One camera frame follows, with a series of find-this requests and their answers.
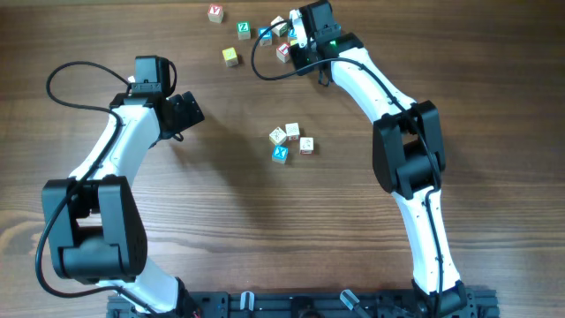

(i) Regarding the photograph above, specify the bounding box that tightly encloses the red I wooden block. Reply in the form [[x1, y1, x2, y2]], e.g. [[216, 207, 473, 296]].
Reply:
[[276, 42, 290, 63]]

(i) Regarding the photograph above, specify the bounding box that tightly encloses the black cable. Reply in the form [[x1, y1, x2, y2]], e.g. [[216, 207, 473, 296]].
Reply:
[[250, 19, 445, 317], [34, 60, 151, 317]]

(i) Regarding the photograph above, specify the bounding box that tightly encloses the yellow S wooden block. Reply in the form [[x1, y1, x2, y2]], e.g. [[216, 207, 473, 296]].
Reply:
[[222, 47, 238, 67]]

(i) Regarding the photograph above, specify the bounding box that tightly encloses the green Z wooden block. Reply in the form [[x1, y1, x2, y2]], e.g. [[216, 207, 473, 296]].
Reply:
[[237, 21, 251, 40]]

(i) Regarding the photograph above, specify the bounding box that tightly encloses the blue L wooden block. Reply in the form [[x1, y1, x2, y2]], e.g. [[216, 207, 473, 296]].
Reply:
[[258, 27, 273, 46]]

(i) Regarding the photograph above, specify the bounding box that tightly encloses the red letter wooden block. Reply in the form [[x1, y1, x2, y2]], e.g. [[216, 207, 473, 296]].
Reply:
[[207, 4, 224, 24]]

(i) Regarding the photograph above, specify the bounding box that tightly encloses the red edged animal block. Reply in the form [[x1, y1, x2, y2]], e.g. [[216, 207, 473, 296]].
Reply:
[[299, 137, 314, 155]]

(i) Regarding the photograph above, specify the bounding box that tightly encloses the blue X wooden block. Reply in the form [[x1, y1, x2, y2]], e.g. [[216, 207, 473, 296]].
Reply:
[[271, 145, 289, 164]]

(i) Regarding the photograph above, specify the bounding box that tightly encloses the plain animal wooden block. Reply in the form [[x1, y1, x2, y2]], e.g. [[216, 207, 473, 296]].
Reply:
[[271, 16, 289, 37]]

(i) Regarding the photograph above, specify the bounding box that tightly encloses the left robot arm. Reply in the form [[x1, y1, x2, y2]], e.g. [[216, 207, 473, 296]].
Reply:
[[34, 56, 205, 317]]

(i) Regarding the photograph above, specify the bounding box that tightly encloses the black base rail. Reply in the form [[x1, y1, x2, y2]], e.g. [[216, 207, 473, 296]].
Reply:
[[105, 287, 500, 318]]

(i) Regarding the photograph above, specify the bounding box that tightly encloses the number 2 wooden block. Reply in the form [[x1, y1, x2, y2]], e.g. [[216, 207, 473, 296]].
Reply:
[[285, 123, 300, 140]]

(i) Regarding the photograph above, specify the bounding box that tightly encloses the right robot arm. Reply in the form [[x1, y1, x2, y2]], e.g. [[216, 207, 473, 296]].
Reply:
[[290, 1, 466, 317]]

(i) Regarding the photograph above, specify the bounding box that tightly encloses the left black cable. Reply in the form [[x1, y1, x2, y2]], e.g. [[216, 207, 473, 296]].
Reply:
[[34, 60, 151, 317]]

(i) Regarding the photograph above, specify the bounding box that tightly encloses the green edged picture block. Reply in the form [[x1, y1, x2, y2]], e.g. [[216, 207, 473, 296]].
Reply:
[[268, 127, 288, 146]]

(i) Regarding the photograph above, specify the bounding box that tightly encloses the right black cable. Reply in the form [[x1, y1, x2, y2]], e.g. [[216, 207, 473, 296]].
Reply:
[[250, 19, 445, 317]]

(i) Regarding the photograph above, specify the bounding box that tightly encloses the blue D wooden block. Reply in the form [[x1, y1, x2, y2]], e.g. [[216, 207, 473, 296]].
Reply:
[[287, 28, 297, 43]]

